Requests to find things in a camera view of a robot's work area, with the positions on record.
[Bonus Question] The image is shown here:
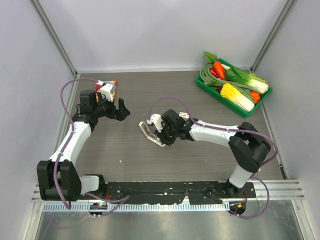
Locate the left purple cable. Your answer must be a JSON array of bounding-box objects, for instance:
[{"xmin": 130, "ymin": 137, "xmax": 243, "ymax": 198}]
[{"xmin": 53, "ymin": 77, "xmax": 131, "ymax": 218}]

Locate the small orange tomato toy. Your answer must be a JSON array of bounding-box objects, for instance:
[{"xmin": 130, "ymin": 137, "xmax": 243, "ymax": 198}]
[{"xmin": 250, "ymin": 91, "xmax": 261, "ymax": 104}]

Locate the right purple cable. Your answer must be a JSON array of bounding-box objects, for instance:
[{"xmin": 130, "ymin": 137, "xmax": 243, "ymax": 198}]
[{"xmin": 148, "ymin": 96, "xmax": 279, "ymax": 220}]

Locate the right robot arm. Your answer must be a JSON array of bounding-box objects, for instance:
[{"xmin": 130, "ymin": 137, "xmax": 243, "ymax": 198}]
[{"xmin": 147, "ymin": 109, "xmax": 271, "ymax": 198}]

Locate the white stapler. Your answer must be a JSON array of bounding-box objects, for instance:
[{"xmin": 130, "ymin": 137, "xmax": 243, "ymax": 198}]
[{"xmin": 139, "ymin": 121, "xmax": 165, "ymax": 147}]

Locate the bok choy toy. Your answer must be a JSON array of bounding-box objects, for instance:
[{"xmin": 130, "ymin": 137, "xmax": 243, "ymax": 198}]
[{"xmin": 225, "ymin": 66, "xmax": 269, "ymax": 94}]

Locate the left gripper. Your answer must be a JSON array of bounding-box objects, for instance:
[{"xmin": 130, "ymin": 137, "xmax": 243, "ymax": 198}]
[{"xmin": 93, "ymin": 92, "xmax": 130, "ymax": 122}]

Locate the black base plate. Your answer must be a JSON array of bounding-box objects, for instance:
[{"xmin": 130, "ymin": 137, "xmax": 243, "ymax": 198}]
[{"xmin": 91, "ymin": 181, "xmax": 256, "ymax": 205}]

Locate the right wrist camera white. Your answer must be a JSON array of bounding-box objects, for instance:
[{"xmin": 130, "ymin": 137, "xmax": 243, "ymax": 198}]
[{"xmin": 147, "ymin": 113, "xmax": 163, "ymax": 133}]

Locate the orange carrot toy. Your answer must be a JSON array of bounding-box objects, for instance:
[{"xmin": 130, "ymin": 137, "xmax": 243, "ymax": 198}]
[{"xmin": 213, "ymin": 61, "xmax": 226, "ymax": 81}]

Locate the white staple box sleeve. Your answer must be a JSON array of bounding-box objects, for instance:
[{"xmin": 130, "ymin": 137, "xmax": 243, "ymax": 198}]
[{"xmin": 179, "ymin": 112, "xmax": 190, "ymax": 119}]

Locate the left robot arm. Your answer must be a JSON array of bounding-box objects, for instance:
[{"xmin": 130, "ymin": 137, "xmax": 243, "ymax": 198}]
[{"xmin": 36, "ymin": 89, "xmax": 131, "ymax": 203}]

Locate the purple onion toy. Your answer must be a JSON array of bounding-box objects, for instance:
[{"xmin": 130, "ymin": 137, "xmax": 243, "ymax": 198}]
[{"xmin": 216, "ymin": 86, "xmax": 223, "ymax": 93}]

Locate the purple cable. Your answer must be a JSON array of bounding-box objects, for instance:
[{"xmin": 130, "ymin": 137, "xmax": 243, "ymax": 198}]
[
  {"xmin": 53, "ymin": 77, "xmax": 131, "ymax": 218},
  {"xmin": 148, "ymin": 96, "xmax": 279, "ymax": 220}
]

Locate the green long beans bundle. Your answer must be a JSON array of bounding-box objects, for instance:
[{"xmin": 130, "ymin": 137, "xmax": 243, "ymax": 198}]
[{"xmin": 199, "ymin": 63, "xmax": 253, "ymax": 101}]

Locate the green plastic tray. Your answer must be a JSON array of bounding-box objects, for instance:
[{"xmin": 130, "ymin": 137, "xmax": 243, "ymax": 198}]
[{"xmin": 196, "ymin": 58, "xmax": 272, "ymax": 118}]

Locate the candy bag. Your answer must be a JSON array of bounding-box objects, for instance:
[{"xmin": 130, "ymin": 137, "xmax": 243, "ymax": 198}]
[{"xmin": 95, "ymin": 80, "xmax": 118, "ymax": 102}]

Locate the red pepper toy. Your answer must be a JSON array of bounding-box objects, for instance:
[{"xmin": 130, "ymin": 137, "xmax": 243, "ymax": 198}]
[{"xmin": 209, "ymin": 68, "xmax": 220, "ymax": 79}]

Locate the napa cabbage toy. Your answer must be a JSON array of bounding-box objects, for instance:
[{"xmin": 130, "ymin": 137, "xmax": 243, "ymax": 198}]
[{"xmin": 220, "ymin": 83, "xmax": 255, "ymax": 112}]

